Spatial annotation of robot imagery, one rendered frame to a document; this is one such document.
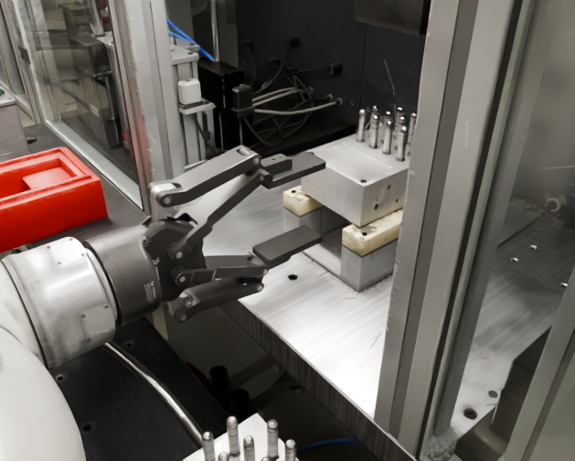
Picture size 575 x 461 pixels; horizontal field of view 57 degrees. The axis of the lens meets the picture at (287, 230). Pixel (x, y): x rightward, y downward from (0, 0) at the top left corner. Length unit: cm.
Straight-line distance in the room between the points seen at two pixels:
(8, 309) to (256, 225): 36
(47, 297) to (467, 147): 29
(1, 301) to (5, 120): 48
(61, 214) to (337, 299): 36
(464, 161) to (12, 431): 24
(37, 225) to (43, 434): 49
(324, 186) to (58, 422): 39
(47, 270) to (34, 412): 18
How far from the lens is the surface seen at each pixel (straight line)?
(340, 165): 56
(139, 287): 42
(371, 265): 57
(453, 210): 30
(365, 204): 54
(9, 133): 85
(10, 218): 69
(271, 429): 39
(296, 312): 55
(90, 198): 71
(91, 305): 41
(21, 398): 25
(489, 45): 27
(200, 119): 77
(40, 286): 41
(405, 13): 54
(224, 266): 50
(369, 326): 54
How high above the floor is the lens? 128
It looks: 33 degrees down
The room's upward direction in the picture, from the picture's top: straight up
